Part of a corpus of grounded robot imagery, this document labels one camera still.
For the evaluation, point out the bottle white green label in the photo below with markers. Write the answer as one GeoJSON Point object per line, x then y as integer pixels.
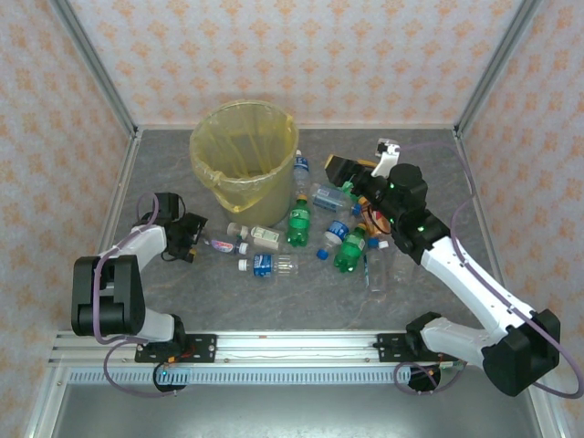
{"type": "Point", "coordinates": [264, 237]}

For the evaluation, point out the clear bottle white cap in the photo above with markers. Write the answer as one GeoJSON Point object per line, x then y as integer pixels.
{"type": "Point", "coordinates": [376, 267]}

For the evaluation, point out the aluminium corner post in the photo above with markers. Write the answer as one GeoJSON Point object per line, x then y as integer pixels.
{"type": "Point", "coordinates": [96, 64]}
{"type": "Point", "coordinates": [497, 64]}

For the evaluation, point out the small green circuit board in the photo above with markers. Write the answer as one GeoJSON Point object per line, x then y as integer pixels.
{"type": "Point", "coordinates": [451, 365]}

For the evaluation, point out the bottle orange label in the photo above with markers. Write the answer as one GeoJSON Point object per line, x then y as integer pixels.
{"type": "Point", "coordinates": [374, 229]}

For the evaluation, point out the clear bottle wide blue label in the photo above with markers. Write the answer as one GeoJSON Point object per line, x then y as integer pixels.
{"type": "Point", "coordinates": [263, 264]}

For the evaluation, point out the clear bottle blue cap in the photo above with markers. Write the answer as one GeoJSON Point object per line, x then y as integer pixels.
{"type": "Point", "coordinates": [334, 235]}

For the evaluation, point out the slim clear bottle blue label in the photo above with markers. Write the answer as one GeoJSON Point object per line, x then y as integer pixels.
{"type": "Point", "coordinates": [301, 172]}

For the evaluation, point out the yellow lined trash bin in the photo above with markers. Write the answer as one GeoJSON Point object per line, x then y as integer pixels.
{"type": "Point", "coordinates": [205, 150]}

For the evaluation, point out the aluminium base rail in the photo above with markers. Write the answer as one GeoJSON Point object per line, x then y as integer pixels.
{"type": "Point", "coordinates": [549, 422]}
{"type": "Point", "coordinates": [119, 182]}

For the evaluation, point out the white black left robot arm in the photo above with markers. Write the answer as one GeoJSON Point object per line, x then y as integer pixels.
{"type": "Point", "coordinates": [137, 242]}

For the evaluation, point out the bottle purple pink label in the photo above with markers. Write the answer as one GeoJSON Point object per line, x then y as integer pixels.
{"type": "Point", "coordinates": [221, 246]}

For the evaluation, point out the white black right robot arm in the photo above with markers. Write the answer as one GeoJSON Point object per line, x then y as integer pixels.
{"type": "Point", "coordinates": [474, 283]}

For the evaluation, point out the crushed clear bottle blue label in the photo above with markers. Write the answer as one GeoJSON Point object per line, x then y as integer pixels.
{"type": "Point", "coordinates": [326, 196]}

